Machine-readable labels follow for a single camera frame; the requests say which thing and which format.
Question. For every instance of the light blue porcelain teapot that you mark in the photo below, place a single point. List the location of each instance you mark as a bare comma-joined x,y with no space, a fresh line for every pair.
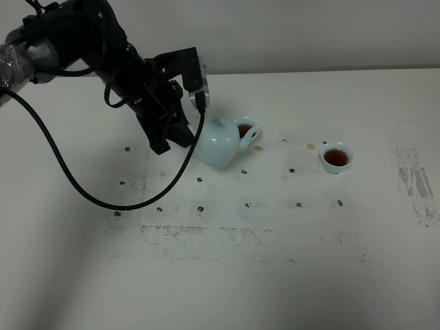
219,142

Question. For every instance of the right blue porcelain teacup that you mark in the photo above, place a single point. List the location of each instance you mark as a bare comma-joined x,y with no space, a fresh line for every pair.
336,157

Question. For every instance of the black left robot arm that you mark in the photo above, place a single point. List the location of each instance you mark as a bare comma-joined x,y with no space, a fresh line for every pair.
75,38

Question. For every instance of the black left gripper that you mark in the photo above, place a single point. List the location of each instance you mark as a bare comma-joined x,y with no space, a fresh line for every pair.
138,83

